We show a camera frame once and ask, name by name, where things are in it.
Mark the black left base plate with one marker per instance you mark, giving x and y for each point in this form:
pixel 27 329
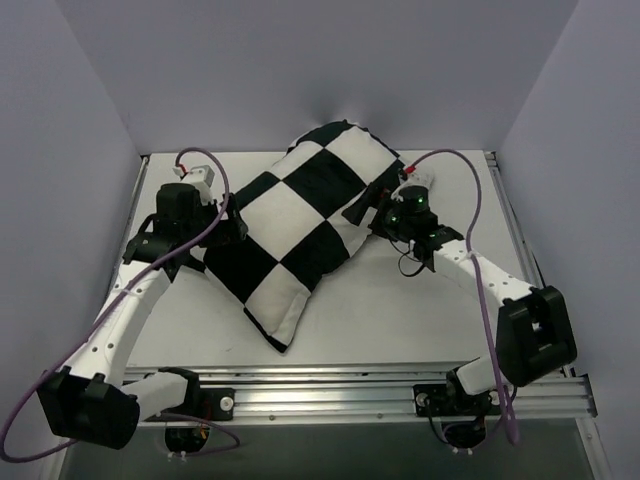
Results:
pixel 216 404

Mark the black white checkered pillowcase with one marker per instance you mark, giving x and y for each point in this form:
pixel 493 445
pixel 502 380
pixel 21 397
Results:
pixel 296 232

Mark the aluminium rail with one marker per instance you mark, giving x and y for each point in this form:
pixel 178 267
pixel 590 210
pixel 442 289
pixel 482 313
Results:
pixel 526 257
pixel 371 393
pixel 134 202

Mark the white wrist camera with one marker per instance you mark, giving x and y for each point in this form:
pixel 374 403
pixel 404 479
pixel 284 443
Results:
pixel 201 177
pixel 420 176

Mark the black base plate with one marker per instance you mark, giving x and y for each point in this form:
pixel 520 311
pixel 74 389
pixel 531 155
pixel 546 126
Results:
pixel 431 399
pixel 216 404

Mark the aluminium right side rail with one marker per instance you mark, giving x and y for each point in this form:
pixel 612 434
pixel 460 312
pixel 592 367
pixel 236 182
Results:
pixel 526 257

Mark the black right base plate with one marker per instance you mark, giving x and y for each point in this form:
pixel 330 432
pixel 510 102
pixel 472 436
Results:
pixel 431 399

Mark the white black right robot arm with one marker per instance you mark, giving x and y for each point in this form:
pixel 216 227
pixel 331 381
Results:
pixel 529 328

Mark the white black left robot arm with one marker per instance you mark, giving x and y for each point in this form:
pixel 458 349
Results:
pixel 86 398

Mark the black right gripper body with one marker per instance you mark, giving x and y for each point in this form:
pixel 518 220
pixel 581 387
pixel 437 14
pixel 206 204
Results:
pixel 378 207

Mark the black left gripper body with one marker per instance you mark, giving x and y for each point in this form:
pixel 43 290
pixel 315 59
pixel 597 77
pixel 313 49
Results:
pixel 228 220

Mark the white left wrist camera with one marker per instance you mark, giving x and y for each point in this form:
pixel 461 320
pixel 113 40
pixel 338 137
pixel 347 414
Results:
pixel 201 177

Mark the aluminium front rail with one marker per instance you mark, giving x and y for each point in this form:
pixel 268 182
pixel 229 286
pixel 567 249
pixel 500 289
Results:
pixel 371 393

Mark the aluminium left side rail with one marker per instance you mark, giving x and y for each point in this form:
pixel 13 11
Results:
pixel 134 202

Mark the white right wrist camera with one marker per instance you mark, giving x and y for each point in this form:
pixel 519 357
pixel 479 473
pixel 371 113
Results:
pixel 420 176

